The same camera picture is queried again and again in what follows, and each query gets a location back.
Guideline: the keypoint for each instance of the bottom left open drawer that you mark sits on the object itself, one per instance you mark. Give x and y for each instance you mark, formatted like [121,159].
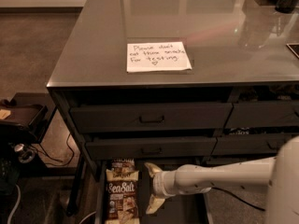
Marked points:
[176,210]

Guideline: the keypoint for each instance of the top left grey drawer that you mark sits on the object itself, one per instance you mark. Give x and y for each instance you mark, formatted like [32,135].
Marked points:
[149,117]

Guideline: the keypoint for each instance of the top right grey drawer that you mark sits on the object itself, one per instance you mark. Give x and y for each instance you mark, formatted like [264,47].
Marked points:
[264,114]

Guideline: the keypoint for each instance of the grey drawer cabinet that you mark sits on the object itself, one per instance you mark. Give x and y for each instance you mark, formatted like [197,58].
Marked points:
[240,51]

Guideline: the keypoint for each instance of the middle left grey drawer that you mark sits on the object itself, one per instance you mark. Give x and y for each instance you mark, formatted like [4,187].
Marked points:
[139,148]

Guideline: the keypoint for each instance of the snack bags in middle right drawer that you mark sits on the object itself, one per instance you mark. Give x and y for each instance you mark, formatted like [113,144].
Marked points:
[271,130]

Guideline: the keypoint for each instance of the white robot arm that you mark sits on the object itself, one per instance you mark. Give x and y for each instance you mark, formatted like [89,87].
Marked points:
[280,174]

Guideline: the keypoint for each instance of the middle right grey drawer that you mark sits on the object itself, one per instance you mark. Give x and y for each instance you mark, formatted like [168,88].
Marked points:
[250,144]

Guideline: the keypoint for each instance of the white handwritten paper note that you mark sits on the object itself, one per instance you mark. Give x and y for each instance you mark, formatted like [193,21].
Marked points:
[152,57]

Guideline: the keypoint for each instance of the brown sea salt chip bag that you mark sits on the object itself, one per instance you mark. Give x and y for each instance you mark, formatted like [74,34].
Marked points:
[122,205]

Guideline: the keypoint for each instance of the silver round object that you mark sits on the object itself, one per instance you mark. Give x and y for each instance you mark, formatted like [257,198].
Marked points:
[25,154]

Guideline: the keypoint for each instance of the grey drawer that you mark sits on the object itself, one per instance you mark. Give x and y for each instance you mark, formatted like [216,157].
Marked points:
[250,144]
[139,148]
[149,117]
[264,114]

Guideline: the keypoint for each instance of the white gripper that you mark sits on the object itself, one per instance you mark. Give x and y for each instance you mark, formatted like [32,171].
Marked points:
[159,184]

